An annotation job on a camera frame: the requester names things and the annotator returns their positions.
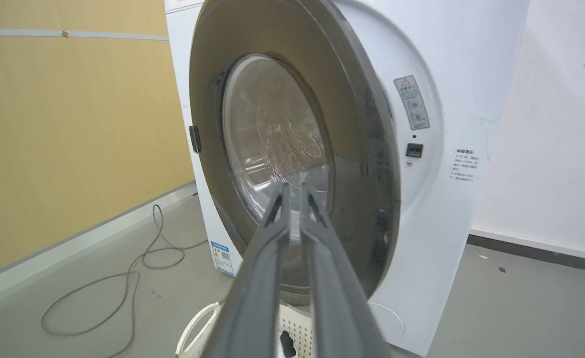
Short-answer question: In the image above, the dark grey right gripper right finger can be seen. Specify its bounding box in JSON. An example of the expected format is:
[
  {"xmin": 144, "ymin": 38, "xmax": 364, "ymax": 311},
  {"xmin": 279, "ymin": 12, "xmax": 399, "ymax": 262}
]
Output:
[{"xmin": 300, "ymin": 174, "xmax": 391, "ymax": 358}]

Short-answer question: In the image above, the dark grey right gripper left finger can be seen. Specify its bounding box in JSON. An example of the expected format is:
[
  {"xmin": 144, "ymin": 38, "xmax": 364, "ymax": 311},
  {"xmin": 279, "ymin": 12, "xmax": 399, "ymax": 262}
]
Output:
[{"xmin": 201, "ymin": 181, "xmax": 291, "ymax": 358}]

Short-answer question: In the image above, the round grey washing machine door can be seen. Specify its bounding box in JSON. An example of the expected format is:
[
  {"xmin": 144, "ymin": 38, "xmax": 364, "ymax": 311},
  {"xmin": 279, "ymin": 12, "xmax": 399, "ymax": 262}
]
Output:
[{"xmin": 189, "ymin": 0, "xmax": 402, "ymax": 305}]

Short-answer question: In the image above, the white front-load washing machine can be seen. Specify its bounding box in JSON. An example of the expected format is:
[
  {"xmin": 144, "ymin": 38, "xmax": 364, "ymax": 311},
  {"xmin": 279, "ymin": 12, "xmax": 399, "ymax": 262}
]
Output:
[{"xmin": 165, "ymin": 0, "xmax": 530, "ymax": 357}]

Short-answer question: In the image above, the white perforated laundry basket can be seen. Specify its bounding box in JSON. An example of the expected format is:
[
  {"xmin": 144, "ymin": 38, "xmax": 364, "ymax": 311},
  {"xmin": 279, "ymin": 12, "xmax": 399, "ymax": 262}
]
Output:
[{"xmin": 175, "ymin": 300, "xmax": 316, "ymax": 358}]

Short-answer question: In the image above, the blue energy label sticker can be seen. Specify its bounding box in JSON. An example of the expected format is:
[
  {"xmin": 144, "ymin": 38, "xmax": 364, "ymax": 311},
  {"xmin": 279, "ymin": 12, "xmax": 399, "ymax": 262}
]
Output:
[{"xmin": 210, "ymin": 241, "xmax": 236, "ymax": 277}]

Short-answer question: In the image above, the grey warning label sticker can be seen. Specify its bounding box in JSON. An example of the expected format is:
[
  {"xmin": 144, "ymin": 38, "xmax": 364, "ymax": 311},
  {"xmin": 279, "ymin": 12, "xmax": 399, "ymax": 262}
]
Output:
[{"xmin": 394, "ymin": 75, "xmax": 430, "ymax": 131}]

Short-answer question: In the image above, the grey power cable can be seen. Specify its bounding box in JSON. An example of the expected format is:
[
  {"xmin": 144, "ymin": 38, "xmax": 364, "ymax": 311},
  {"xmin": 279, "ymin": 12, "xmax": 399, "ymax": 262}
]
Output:
[{"xmin": 41, "ymin": 204, "xmax": 208, "ymax": 358}]

